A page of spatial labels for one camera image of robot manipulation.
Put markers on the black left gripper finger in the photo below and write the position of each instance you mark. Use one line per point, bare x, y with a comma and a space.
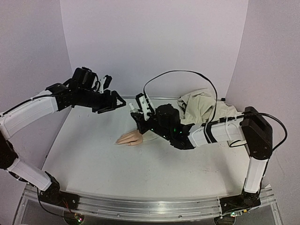
117, 100
105, 108

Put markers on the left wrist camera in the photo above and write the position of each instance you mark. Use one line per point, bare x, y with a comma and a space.
102, 84

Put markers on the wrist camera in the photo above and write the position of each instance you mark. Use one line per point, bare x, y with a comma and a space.
146, 105
102, 84

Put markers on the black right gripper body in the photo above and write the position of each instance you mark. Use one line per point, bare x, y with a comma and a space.
140, 121

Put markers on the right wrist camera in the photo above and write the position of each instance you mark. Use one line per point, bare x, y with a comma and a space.
146, 105

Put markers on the clear nail polish bottle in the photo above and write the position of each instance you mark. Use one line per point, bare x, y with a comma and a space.
132, 108

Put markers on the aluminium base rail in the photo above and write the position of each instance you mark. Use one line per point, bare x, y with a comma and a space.
35, 209

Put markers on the beige sleeve cloth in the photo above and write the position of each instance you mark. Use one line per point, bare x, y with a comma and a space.
198, 120

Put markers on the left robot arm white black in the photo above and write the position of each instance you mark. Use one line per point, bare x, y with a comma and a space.
84, 89

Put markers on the mannequin hand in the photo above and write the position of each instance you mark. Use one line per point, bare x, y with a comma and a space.
132, 138

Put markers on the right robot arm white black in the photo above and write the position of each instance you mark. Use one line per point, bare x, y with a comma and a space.
248, 127

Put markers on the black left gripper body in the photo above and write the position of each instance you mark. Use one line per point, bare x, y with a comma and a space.
86, 99

